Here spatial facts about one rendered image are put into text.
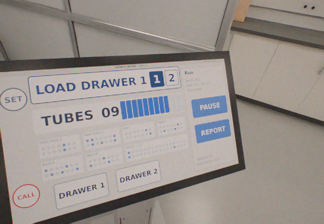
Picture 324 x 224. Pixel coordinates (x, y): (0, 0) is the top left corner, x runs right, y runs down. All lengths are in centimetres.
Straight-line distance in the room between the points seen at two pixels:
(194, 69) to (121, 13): 80
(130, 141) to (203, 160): 18
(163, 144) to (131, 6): 87
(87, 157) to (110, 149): 4
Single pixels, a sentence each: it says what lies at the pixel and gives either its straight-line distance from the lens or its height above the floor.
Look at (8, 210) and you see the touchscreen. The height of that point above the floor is 100.
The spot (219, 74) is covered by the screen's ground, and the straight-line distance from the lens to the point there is 48.
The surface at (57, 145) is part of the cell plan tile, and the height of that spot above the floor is 108.
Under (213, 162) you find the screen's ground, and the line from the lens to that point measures 48.
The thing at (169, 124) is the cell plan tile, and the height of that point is 108.
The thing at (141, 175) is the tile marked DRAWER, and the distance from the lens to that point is 41.
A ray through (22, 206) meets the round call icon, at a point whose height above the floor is 100.
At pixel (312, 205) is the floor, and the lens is 198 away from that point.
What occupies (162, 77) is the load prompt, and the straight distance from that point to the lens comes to 41.
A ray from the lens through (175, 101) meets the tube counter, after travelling 42.
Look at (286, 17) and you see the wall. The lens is 297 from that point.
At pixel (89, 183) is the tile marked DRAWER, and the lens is 41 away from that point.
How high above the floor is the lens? 136
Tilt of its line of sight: 37 degrees down
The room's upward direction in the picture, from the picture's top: 7 degrees clockwise
